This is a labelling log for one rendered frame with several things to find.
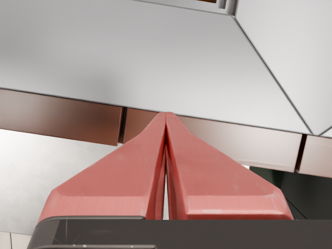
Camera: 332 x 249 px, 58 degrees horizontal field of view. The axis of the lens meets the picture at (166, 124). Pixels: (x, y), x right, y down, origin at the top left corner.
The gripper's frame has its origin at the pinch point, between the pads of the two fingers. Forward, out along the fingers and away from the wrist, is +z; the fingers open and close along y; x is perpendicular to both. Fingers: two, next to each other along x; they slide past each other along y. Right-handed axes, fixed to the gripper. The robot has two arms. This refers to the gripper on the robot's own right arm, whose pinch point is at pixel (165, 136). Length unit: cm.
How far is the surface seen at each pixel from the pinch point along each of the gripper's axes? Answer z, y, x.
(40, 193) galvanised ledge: 21.3, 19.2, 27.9
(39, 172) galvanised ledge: 22.9, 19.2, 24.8
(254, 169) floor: 74, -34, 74
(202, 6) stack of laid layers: 17.7, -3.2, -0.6
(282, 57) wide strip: 14.4, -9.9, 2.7
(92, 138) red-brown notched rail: 13.6, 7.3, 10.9
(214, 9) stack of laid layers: 17.6, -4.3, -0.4
